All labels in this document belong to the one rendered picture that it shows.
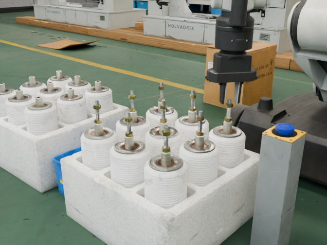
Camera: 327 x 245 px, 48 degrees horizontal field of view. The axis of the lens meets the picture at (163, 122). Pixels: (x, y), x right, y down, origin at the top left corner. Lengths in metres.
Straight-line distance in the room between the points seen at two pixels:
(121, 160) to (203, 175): 0.19
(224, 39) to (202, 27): 2.40
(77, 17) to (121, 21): 0.62
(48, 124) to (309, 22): 0.80
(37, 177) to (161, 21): 2.59
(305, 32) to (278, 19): 1.90
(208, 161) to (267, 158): 0.13
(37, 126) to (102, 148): 0.32
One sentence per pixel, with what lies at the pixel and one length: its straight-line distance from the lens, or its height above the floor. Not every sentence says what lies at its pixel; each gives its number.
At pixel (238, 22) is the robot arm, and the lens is 0.83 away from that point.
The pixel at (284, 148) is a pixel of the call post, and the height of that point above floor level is 0.29.
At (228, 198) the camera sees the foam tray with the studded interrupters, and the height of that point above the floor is 0.13.
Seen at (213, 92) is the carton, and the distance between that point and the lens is 1.92.
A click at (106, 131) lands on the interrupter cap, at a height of 0.25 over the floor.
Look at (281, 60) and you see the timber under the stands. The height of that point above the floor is 0.06.
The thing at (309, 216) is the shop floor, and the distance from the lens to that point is 1.15.
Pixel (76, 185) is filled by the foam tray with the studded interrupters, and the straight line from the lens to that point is 0.99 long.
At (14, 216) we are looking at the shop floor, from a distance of 1.15.
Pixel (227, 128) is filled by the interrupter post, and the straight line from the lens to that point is 0.96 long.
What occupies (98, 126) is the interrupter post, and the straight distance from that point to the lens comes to 0.95.
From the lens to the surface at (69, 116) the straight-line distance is 1.25.
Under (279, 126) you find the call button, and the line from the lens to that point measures 0.83.
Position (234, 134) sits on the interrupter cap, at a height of 0.25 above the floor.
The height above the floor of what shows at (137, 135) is 0.23.
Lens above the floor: 0.63
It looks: 22 degrees down
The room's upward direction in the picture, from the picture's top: straight up
